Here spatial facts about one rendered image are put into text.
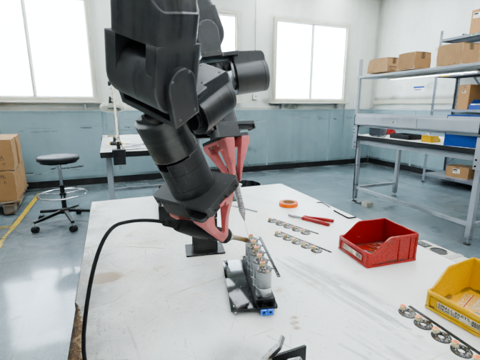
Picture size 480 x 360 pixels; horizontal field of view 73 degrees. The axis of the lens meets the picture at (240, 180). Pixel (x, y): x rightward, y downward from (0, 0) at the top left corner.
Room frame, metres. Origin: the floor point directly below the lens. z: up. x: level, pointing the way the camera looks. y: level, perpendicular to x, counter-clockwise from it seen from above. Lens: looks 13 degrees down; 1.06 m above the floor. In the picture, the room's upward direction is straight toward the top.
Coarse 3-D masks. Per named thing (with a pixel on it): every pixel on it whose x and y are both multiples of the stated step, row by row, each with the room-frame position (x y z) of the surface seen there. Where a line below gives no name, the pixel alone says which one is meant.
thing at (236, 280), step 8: (224, 264) 0.57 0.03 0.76; (232, 264) 0.57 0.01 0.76; (240, 264) 0.57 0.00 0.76; (224, 272) 0.54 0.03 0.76; (232, 272) 0.54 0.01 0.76; (240, 272) 0.54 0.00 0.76; (232, 280) 0.51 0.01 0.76; (240, 280) 0.51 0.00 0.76; (248, 280) 0.51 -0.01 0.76; (232, 288) 0.49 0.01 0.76; (240, 288) 0.49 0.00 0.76; (248, 288) 0.49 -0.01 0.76; (232, 296) 0.46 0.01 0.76; (240, 296) 0.46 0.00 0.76; (248, 296) 0.46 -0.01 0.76; (232, 304) 0.44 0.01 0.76; (240, 304) 0.44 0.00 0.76; (248, 304) 0.44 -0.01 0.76
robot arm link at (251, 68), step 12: (204, 24) 0.55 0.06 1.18; (204, 36) 0.55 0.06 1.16; (216, 36) 0.56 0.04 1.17; (204, 48) 0.55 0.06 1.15; (216, 48) 0.56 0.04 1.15; (204, 60) 0.58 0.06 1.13; (216, 60) 0.60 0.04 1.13; (228, 60) 0.62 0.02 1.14; (240, 60) 0.59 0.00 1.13; (252, 60) 0.59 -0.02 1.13; (264, 60) 0.60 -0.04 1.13; (240, 72) 0.58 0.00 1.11; (252, 72) 0.58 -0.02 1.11; (264, 72) 0.59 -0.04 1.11; (240, 84) 0.58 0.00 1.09; (252, 84) 0.58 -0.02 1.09; (264, 84) 0.59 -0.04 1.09
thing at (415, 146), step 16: (464, 64) 2.52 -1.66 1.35; (384, 128) 3.18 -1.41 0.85; (400, 128) 3.01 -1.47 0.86; (368, 144) 3.40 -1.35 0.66; (384, 144) 3.20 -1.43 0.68; (400, 144) 3.03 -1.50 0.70; (416, 144) 2.82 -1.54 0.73; (432, 144) 2.68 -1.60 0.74; (400, 160) 3.76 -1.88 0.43; (368, 192) 3.35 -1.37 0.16; (416, 208) 2.79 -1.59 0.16; (464, 224) 2.39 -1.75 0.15
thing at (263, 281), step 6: (258, 276) 0.45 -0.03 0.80; (264, 276) 0.45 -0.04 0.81; (270, 276) 0.45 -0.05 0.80; (258, 282) 0.45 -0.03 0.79; (264, 282) 0.44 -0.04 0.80; (270, 282) 0.45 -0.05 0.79; (258, 288) 0.45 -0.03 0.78; (264, 288) 0.45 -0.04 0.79; (270, 288) 0.45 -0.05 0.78; (258, 294) 0.45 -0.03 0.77; (264, 294) 0.44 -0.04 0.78; (270, 294) 0.45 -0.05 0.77
